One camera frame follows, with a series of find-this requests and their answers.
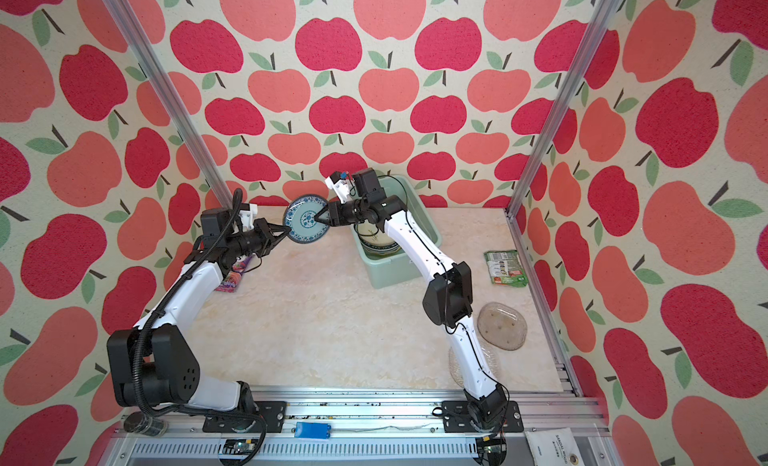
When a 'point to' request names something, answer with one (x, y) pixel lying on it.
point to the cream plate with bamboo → (374, 241)
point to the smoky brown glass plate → (502, 326)
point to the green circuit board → (240, 446)
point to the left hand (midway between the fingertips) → (294, 230)
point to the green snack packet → (506, 268)
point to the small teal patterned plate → (300, 217)
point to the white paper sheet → (554, 447)
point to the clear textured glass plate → (486, 360)
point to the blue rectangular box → (314, 430)
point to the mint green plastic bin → (373, 259)
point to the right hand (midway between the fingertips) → (324, 215)
